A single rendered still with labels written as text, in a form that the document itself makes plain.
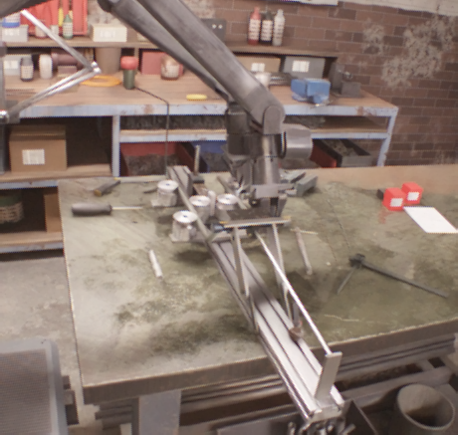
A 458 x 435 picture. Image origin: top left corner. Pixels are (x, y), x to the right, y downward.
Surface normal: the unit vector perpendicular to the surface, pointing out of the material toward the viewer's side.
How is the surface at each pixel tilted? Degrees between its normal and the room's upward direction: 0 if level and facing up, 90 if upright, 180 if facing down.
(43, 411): 0
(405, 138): 90
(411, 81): 90
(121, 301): 0
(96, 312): 0
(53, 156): 90
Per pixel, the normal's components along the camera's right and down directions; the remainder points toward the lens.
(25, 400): 0.10, -0.88
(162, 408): 0.33, 0.47
